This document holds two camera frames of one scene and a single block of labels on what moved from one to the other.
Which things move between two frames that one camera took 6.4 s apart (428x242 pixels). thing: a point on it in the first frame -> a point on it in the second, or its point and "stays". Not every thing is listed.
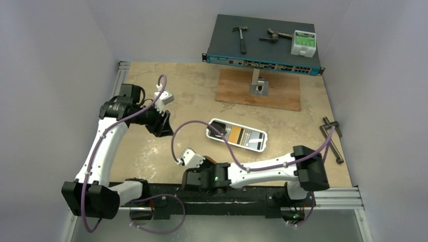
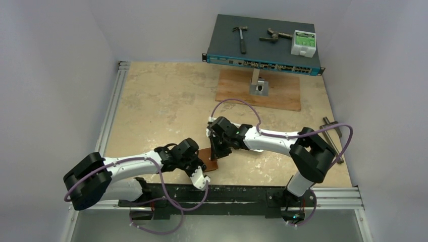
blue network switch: [259, 43] stays
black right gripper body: [193, 175] -> [218, 139]
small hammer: [243, 43] stays
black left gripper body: [150, 118] -> [191, 164]
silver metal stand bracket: [258, 86] stays
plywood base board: [233, 86] stays
